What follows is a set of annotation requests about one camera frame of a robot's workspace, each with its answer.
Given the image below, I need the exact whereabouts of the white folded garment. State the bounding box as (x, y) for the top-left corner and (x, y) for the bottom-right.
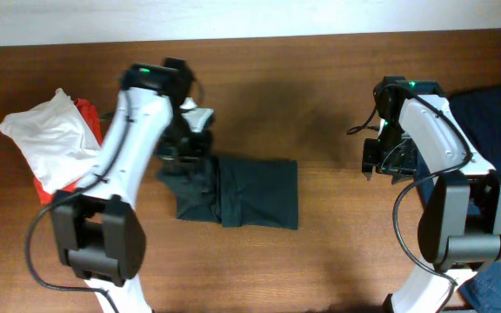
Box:
(0, 89), (101, 194)

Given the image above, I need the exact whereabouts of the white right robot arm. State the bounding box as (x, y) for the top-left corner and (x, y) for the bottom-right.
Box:
(362, 76), (501, 313)

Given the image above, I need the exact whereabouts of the dark green t-shirt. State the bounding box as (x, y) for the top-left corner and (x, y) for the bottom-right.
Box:
(157, 156), (299, 230)

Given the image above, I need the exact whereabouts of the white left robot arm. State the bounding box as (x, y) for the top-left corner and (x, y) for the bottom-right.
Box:
(50, 57), (213, 312)

